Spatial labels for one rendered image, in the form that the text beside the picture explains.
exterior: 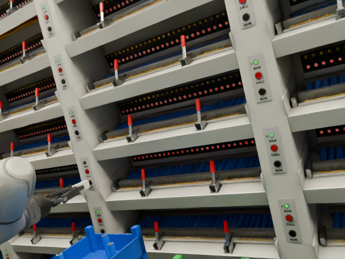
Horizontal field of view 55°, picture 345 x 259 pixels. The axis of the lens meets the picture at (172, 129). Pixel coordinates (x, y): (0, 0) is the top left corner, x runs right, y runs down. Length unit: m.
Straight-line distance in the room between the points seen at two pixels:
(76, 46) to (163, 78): 0.37
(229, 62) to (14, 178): 0.62
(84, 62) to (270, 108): 0.73
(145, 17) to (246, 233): 0.73
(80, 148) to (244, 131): 0.63
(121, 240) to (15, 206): 0.30
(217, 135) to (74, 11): 0.74
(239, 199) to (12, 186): 0.60
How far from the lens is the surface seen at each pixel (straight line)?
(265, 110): 0.89
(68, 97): 1.28
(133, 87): 1.08
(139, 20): 1.06
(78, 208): 1.40
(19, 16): 1.47
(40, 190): 1.66
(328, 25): 0.86
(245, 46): 0.90
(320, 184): 0.93
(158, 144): 1.06
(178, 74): 0.99
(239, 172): 1.03
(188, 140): 1.00
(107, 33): 1.14
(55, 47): 1.30
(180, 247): 1.18
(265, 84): 0.88
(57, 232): 1.67
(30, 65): 1.43
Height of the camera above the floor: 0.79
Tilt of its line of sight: 5 degrees down
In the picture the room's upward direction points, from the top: 13 degrees counter-clockwise
